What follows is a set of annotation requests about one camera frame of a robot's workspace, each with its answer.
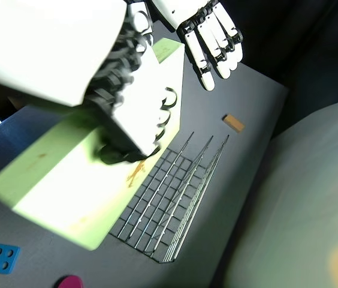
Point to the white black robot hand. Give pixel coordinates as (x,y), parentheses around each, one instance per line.
(187,15)
(37,45)

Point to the small tan wooden block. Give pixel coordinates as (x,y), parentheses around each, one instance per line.
(234,123)

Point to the pale green slab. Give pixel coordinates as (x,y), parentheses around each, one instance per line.
(67,195)

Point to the grey table cloth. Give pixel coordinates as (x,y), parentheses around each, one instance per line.
(232,180)

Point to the blue block with four holes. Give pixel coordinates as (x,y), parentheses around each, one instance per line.
(2,258)

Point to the magenta round block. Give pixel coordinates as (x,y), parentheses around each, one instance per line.
(69,282)

